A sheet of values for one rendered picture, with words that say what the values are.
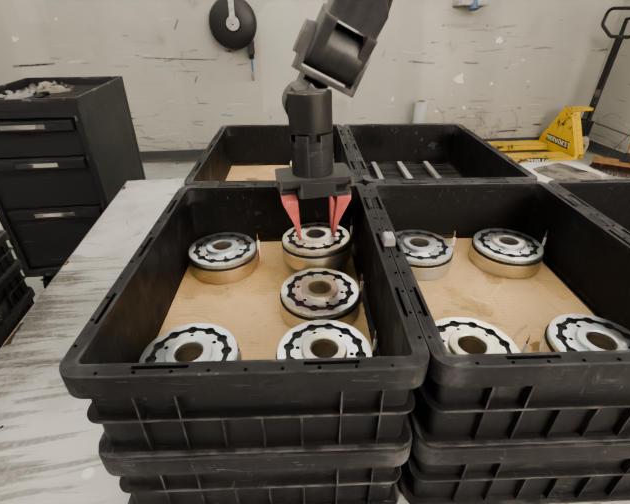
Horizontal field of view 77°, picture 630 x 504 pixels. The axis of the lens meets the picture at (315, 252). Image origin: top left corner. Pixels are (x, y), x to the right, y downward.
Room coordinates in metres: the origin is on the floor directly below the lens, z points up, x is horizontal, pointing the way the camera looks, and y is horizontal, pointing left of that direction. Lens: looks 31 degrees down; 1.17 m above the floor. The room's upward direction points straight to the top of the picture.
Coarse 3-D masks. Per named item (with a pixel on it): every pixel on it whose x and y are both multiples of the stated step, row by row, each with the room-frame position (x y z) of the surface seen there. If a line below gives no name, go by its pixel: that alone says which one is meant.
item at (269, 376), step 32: (160, 224) 0.47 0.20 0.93; (384, 256) 0.39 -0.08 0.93; (128, 288) 0.33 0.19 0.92; (96, 320) 0.28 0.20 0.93; (416, 320) 0.28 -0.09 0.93; (416, 352) 0.24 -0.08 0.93; (96, 384) 0.21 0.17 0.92; (128, 384) 0.21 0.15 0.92; (160, 384) 0.21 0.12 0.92; (192, 384) 0.21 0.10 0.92; (224, 384) 0.21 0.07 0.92; (256, 384) 0.21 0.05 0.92; (288, 384) 0.21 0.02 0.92; (320, 384) 0.22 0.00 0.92; (352, 384) 0.22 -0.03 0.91; (384, 384) 0.22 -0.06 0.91; (416, 384) 0.22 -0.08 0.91
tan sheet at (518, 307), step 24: (456, 240) 0.60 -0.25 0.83; (456, 264) 0.52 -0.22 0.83; (432, 288) 0.46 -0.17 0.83; (456, 288) 0.46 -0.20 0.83; (480, 288) 0.46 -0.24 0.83; (504, 288) 0.46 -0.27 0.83; (528, 288) 0.46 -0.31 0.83; (552, 288) 0.46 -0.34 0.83; (432, 312) 0.41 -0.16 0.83; (456, 312) 0.41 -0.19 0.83; (480, 312) 0.41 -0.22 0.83; (504, 312) 0.41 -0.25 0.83; (528, 312) 0.41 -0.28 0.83; (552, 312) 0.41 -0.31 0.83; (576, 312) 0.41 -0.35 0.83
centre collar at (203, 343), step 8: (192, 336) 0.32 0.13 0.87; (176, 344) 0.31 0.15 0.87; (184, 344) 0.31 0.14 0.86; (192, 344) 0.31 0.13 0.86; (200, 344) 0.31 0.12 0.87; (208, 344) 0.31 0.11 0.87; (168, 352) 0.30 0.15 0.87; (176, 352) 0.30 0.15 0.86; (208, 352) 0.30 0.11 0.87; (168, 360) 0.29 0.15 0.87; (176, 360) 0.29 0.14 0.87; (200, 360) 0.29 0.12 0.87; (208, 360) 0.29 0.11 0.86
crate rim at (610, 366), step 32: (384, 224) 0.47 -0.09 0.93; (416, 288) 0.32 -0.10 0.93; (448, 352) 0.24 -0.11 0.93; (544, 352) 0.24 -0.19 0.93; (576, 352) 0.24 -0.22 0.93; (608, 352) 0.24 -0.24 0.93; (448, 384) 0.22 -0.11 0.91; (480, 384) 0.22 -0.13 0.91; (512, 384) 0.22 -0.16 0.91; (544, 384) 0.22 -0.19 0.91; (576, 384) 0.22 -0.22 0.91
